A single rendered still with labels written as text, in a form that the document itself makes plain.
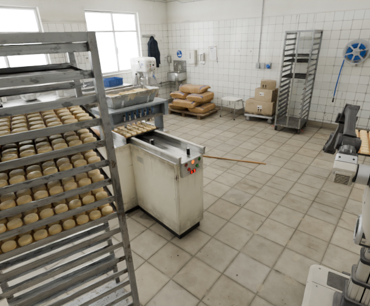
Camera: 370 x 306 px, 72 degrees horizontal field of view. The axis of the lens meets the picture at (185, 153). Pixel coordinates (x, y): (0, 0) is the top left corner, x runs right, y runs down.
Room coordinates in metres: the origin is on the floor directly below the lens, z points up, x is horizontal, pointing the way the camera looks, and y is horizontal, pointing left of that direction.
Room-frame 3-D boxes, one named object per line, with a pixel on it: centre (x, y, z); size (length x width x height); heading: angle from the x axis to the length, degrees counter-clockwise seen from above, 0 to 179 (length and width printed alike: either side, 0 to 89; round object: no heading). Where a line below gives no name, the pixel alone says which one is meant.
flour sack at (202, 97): (6.18, -0.44, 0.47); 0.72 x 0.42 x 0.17; 145
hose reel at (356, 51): (4.68, -3.02, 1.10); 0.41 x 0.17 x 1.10; 49
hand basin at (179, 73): (7.22, 0.10, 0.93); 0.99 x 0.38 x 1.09; 49
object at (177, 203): (2.23, 0.19, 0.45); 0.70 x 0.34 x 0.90; 43
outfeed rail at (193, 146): (2.78, 0.51, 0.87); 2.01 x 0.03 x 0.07; 43
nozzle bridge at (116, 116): (2.60, 0.54, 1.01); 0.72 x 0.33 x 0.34; 133
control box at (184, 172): (1.97, -0.05, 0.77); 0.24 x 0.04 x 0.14; 133
